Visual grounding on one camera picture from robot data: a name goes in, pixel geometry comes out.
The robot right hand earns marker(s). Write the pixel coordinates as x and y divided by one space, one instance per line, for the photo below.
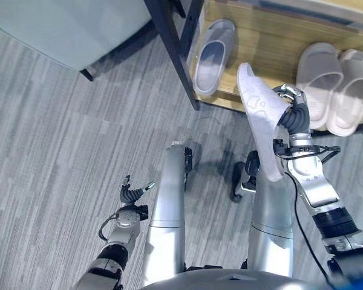
295 116

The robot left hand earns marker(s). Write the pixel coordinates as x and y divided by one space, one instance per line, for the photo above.
130 194

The white slipper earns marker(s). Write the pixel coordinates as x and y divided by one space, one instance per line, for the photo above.
260 114

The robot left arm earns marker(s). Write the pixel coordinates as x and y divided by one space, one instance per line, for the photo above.
115 247

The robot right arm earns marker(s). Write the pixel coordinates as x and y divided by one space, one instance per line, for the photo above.
323 193

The beige slipper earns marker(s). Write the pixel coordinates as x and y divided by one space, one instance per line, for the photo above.
319 81
351 93

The grey slipper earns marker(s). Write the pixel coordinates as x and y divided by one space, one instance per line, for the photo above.
213 57

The robot right leg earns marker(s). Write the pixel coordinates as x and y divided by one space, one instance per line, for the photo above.
269 217

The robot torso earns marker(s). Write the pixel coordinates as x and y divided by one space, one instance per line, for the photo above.
227 279

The pale green cabinet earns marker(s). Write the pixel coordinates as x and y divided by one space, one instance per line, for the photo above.
63 27

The wooden shoe rack black frame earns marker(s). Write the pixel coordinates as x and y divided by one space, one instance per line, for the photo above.
260 39

